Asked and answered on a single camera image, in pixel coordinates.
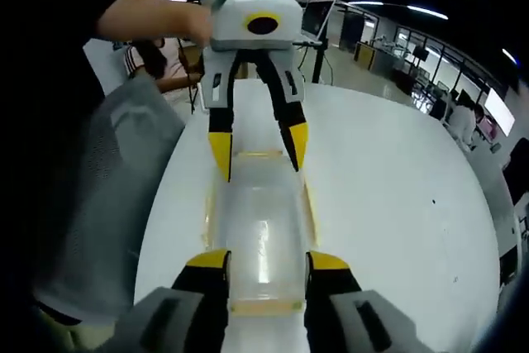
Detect clear plastic buckle container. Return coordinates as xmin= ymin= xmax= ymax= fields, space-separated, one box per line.
xmin=199 ymin=147 xmax=324 ymax=315

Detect person's left hand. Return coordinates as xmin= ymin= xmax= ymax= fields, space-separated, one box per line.
xmin=163 ymin=0 xmax=215 ymax=47

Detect bright white display screen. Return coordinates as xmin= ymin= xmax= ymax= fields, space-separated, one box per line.
xmin=483 ymin=89 xmax=517 ymax=137

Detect person's beige trousers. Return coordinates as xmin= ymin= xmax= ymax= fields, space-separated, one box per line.
xmin=36 ymin=306 xmax=117 ymax=353

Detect black screen stand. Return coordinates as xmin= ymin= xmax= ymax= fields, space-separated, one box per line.
xmin=288 ymin=0 xmax=333 ymax=84

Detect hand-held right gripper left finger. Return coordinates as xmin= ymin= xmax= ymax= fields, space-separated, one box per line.
xmin=139 ymin=248 xmax=231 ymax=353

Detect yellow box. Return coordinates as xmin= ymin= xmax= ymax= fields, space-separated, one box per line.
xmin=355 ymin=40 xmax=376 ymax=72

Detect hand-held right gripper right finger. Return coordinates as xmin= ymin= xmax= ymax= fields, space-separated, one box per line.
xmin=304 ymin=250 xmax=415 ymax=353

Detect grey mesh chair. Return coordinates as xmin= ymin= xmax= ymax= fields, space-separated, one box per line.
xmin=36 ymin=74 xmax=186 ymax=326

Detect ceiling light strip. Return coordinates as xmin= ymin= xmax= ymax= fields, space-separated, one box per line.
xmin=350 ymin=0 xmax=450 ymax=21

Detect dark computer screen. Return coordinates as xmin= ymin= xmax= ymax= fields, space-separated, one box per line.
xmin=301 ymin=0 xmax=341 ymax=39

